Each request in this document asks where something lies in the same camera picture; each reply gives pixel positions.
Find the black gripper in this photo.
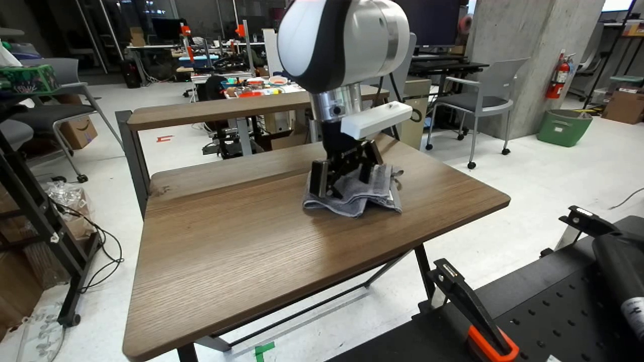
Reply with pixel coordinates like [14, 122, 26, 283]
[307, 122, 379, 196]

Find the grey towel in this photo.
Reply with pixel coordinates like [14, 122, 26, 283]
[301, 165, 405, 216]

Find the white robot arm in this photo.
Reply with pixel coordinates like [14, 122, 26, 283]
[278, 0, 413, 196]

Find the wooden table with shelf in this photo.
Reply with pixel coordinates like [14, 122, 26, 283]
[115, 85, 512, 362]

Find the grey office chair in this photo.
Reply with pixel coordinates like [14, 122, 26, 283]
[430, 59, 524, 169]

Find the black orange clamp front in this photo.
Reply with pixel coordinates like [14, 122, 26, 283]
[430, 260, 518, 362]

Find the green bin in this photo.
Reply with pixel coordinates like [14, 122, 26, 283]
[537, 111, 592, 147]

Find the red fire extinguisher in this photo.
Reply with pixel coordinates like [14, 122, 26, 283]
[544, 49, 569, 101]

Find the black cylindrical device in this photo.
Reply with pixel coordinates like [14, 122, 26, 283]
[594, 232, 644, 340]

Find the cardboard box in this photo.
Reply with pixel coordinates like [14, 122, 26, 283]
[603, 91, 644, 124]

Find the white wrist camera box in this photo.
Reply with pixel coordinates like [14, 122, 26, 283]
[339, 101, 413, 138]

